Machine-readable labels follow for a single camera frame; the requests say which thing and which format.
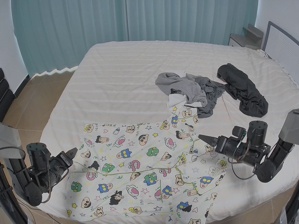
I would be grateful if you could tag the blue-green curtain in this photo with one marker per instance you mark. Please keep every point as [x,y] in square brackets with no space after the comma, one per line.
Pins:
[70,20]
[186,13]

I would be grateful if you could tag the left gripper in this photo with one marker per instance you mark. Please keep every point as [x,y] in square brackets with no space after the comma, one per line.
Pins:
[59,167]

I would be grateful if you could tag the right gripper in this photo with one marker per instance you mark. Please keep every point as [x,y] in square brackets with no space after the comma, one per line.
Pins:
[227,148]

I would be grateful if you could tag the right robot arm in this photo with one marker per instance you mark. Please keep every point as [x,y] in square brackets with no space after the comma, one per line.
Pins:
[271,162]

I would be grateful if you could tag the pile of clothes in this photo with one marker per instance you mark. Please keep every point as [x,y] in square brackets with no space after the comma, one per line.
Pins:
[179,84]

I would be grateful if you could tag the bed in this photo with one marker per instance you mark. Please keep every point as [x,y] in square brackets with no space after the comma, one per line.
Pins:
[121,90]

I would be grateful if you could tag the white printed pyjama top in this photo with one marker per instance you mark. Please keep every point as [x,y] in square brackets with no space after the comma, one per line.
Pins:
[140,153]

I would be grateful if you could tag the grey bedside table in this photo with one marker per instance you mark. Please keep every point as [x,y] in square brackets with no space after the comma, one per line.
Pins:
[238,40]

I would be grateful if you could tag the black garment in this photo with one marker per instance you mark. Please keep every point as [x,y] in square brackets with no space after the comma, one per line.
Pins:
[243,87]

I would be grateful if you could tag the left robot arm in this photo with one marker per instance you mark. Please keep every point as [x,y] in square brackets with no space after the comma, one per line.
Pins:
[35,155]

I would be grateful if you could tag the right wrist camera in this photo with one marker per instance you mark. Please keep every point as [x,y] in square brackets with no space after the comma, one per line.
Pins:
[238,132]

